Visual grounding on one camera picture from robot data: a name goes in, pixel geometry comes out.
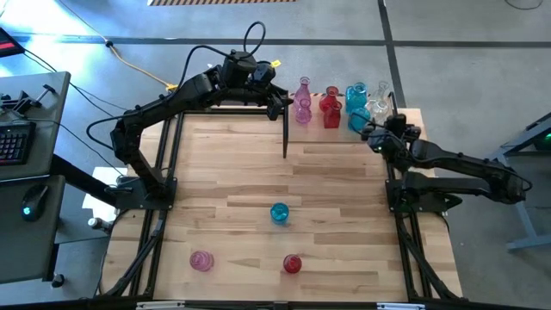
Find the silver bracket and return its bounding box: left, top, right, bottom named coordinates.
left=135, top=301, right=187, bottom=310
left=376, top=301, right=428, bottom=310

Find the white paper sheet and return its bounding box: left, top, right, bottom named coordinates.
left=81, top=166, right=130, bottom=223

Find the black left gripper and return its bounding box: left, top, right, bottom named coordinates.
left=247, top=84, right=295, bottom=122

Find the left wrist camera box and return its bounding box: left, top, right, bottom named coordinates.
left=251, top=62, right=277, bottom=86

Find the wooden shelf with black frame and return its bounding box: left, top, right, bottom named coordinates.
left=282, top=89, right=399, bottom=159

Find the grey desk with keyboard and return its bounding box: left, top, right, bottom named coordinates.
left=0, top=71, right=72, bottom=182

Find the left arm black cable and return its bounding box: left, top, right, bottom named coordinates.
left=178, top=20, right=267, bottom=101

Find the small bottle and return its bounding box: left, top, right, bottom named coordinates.
left=87, top=217, right=114, bottom=234

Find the black aluminium rig frame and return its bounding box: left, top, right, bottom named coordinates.
left=96, top=105, right=465, bottom=310

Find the black device with red screen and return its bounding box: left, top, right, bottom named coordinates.
left=0, top=26, right=26, bottom=59

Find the black computer mouse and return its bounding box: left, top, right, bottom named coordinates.
left=20, top=183, right=50, bottom=223

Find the large red ribbed glass vase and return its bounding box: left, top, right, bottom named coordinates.
left=282, top=253, right=303, bottom=275

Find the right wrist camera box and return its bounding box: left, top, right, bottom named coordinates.
left=386, top=114, right=422, bottom=141

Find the yellow floor cable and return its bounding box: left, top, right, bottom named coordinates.
left=55, top=0, right=178, bottom=92

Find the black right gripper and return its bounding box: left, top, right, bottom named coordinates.
left=359, top=123, right=404, bottom=158

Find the blue zigzag-pattern glass vase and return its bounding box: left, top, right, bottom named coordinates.
left=269, top=201, right=290, bottom=226

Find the pink long-necked glass vase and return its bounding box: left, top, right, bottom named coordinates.
left=295, top=76, right=313, bottom=109

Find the black unit with green lights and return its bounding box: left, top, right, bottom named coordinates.
left=536, top=128, right=551, bottom=152

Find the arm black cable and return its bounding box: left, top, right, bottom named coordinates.
left=178, top=20, right=267, bottom=101
left=360, top=122, right=534, bottom=197

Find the grey desk with mouse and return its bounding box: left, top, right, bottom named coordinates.
left=0, top=174, right=66, bottom=285

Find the red round wide-mouth vase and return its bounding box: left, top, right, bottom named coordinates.
left=319, top=85, right=341, bottom=114

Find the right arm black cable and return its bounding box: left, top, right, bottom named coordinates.
left=360, top=122, right=534, bottom=197

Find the black desk clamp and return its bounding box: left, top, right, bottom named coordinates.
left=0, top=84, right=57, bottom=116

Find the blue starburst-cut glass vase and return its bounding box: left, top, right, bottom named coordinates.
left=344, top=82, right=369, bottom=114

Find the pink round ribbed glass vase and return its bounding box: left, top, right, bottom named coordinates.
left=189, top=250, right=215, bottom=273

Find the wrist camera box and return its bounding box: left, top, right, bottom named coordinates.
left=251, top=62, right=277, bottom=86
left=386, top=114, right=422, bottom=141

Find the grey metal desk frame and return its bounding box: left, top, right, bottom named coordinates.
left=477, top=112, right=551, bottom=253

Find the blue round ribbed glass vase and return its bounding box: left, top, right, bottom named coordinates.
left=348, top=107, right=371, bottom=133

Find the black keyboard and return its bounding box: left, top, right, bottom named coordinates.
left=0, top=121, right=38, bottom=167

